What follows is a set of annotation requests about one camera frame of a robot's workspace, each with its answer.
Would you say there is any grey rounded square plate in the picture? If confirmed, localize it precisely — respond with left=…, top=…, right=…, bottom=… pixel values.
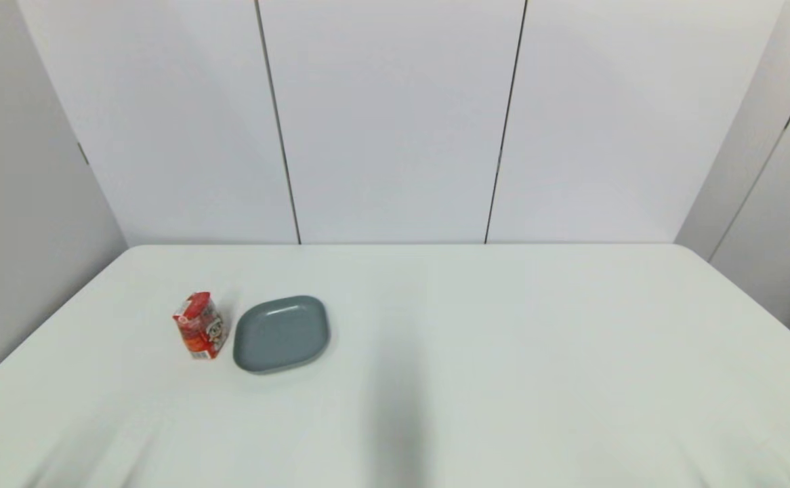
left=233, top=296, right=331, bottom=374

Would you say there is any red milk carton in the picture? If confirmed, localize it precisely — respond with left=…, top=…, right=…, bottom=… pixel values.
left=172, top=292, right=231, bottom=360

